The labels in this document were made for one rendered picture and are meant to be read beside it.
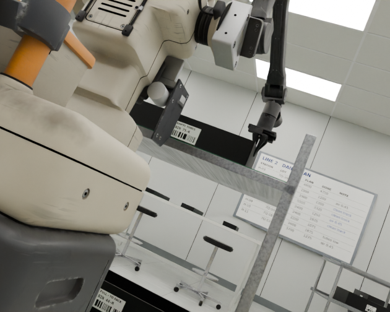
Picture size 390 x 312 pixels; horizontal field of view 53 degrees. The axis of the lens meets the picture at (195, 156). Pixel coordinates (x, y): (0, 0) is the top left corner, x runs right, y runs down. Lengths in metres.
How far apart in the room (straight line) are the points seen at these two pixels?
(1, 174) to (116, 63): 0.51
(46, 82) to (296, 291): 5.59
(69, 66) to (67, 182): 0.25
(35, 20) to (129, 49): 0.38
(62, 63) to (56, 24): 0.14
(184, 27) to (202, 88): 5.75
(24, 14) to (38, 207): 0.20
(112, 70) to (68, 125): 0.48
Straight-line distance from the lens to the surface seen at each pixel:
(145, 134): 1.19
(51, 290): 0.51
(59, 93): 0.62
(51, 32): 0.47
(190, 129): 1.35
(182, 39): 0.90
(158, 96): 0.90
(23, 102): 0.44
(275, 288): 5.98
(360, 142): 6.31
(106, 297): 1.33
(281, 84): 1.42
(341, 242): 6.01
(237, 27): 0.87
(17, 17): 0.47
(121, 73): 0.86
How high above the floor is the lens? 0.76
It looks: 8 degrees up
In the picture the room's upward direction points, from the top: 24 degrees clockwise
